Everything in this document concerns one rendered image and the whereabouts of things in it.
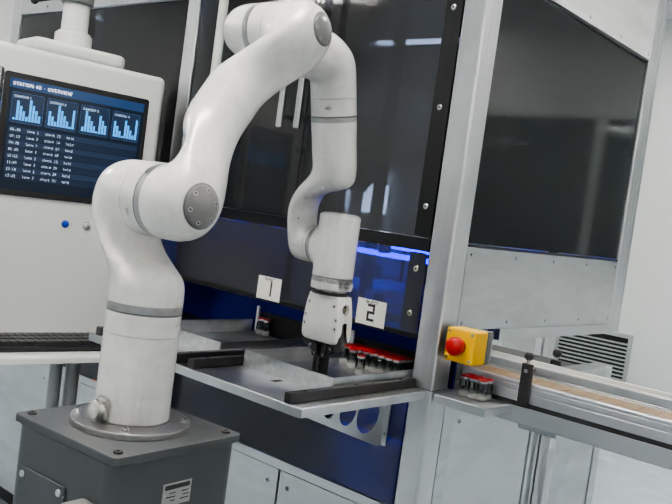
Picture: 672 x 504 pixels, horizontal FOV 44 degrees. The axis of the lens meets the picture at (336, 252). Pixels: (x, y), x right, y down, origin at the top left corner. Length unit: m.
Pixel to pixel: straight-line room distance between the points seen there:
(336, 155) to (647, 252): 5.05
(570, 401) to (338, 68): 0.82
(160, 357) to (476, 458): 0.99
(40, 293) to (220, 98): 1.09
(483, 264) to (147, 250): 0.85
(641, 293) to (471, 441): 4.57
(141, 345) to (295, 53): 0.54
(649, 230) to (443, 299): 4.78
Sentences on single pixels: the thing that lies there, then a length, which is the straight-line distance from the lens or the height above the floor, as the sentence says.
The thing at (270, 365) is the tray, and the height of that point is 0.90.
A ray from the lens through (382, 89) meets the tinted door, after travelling 1.97.
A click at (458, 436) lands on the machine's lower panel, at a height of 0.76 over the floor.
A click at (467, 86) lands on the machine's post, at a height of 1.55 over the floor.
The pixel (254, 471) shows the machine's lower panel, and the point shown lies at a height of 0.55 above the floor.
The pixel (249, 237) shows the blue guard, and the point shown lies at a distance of 2.20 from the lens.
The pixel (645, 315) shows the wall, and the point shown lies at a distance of 6.50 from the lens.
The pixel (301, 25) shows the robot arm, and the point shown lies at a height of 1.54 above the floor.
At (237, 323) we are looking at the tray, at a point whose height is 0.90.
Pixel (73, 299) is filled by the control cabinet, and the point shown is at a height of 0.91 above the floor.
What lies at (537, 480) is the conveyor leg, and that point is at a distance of 1.89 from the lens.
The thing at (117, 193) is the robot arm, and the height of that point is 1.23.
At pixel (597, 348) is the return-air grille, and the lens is 6.63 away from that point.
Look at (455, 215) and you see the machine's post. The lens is 1.79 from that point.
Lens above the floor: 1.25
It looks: 3 degrees down
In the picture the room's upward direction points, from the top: 8 degrees clockwise
